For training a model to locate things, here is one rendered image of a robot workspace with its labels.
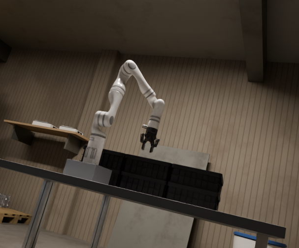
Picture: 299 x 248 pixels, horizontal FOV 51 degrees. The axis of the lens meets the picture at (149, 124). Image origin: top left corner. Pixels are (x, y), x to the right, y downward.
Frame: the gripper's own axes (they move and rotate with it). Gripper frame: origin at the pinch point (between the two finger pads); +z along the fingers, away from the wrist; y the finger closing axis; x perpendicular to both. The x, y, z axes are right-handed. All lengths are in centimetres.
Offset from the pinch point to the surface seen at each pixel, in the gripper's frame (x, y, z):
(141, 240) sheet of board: 161, 110, 75
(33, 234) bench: 49, -41, 71
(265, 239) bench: -62, 48, 36
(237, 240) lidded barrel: 58, 157, 46
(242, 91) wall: 125, 190, -144
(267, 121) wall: 95, 214, -106
